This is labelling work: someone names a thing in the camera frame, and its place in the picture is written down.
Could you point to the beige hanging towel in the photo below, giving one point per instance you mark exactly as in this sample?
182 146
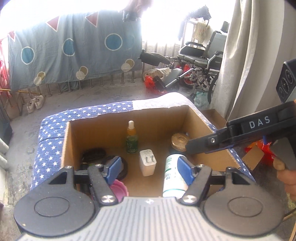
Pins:
201 31

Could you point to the grey scooter with black seat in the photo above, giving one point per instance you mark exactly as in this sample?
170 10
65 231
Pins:
152 58

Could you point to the red hanging garment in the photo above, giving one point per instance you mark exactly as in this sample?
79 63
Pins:
3 76

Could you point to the blue hanging sheet with circles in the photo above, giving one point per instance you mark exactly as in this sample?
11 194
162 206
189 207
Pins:
69 62

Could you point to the white jar with green label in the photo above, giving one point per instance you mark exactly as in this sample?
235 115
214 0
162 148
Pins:
172 171

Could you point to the dark hanging garment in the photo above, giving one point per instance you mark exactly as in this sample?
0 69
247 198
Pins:
198 12

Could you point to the green dropper bottle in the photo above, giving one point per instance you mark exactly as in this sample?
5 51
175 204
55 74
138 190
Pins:
132 143

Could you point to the orange packet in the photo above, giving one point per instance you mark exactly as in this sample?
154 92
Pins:
266 150

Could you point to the person's right hand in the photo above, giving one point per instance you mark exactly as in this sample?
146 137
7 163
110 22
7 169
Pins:
289 180

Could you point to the blue white star-print blanket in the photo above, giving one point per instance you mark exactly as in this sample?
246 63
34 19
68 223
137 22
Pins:
53 139

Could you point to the small cardboard box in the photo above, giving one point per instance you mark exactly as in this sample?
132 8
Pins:
252 157

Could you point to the black wheelchair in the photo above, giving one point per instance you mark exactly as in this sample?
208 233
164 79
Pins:
201 60

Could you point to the metal window railing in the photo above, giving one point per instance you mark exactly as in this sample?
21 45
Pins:
122 78

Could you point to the white plastic bag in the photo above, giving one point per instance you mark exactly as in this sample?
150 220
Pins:
201 99

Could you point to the red plastic bag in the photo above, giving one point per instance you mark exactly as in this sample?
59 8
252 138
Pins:
149 81

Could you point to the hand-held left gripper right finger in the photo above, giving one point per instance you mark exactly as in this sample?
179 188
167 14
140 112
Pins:
185 170

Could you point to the beige curtain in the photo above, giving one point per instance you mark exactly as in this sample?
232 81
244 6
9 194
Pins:
249 58

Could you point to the brown cardboard box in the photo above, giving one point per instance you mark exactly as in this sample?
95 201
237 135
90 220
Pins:
157 122

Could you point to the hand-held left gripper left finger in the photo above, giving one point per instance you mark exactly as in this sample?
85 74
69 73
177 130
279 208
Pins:
113 169

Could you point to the white charger plug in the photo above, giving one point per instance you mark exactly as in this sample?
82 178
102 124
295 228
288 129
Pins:
148 166

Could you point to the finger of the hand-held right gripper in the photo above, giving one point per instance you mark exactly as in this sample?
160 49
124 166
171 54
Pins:
203 144

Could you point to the white shoe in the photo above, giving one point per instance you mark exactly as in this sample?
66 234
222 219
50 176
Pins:
30 106
39 102

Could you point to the brass clothes rod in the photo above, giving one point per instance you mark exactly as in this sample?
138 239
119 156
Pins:
18 91

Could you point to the beige woven bag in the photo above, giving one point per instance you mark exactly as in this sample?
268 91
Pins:
161 72

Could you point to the black tape roll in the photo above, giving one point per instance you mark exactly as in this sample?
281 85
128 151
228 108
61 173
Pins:
124 165

